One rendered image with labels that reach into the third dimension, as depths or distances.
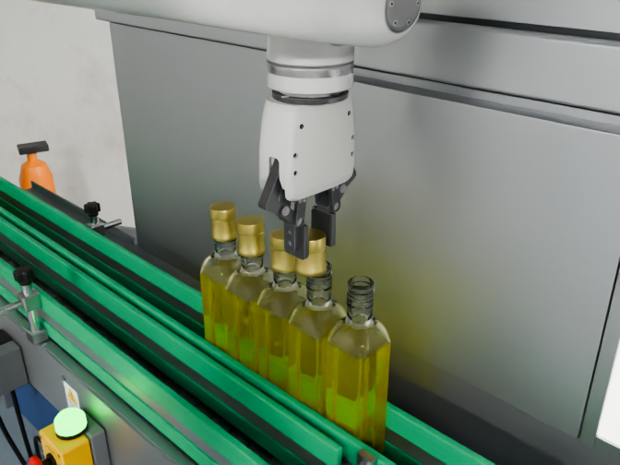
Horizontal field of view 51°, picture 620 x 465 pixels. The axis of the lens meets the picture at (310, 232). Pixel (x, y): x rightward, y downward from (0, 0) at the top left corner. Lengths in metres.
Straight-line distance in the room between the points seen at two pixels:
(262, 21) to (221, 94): 0.54
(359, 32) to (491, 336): 0.40
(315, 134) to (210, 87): 0.44
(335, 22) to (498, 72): 0.23
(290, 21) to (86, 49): 3.07
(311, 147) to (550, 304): 0.30
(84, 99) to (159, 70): 2.48
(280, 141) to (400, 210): 0.22
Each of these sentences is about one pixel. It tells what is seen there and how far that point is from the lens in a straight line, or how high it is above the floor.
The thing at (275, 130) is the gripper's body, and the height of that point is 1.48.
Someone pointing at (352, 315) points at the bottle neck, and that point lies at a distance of 0.71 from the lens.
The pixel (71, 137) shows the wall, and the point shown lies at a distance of 3.75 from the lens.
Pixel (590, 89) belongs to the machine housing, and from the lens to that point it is 0.65.
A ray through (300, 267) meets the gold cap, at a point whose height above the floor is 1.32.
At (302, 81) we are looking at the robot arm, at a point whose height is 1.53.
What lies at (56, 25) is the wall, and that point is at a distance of 3.62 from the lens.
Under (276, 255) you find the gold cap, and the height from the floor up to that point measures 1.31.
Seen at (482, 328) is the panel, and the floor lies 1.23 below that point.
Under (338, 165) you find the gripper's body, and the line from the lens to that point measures 0.67.
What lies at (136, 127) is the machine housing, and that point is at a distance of 1.27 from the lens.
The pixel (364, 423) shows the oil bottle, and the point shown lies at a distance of 0.77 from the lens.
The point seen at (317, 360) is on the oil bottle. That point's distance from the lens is 0.76.
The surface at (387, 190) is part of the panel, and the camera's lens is 0.79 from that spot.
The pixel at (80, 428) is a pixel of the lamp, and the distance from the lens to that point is 1.02.
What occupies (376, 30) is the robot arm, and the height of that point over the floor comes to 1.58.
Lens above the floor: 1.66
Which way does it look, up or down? 26 degrees down
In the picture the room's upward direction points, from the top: straight up
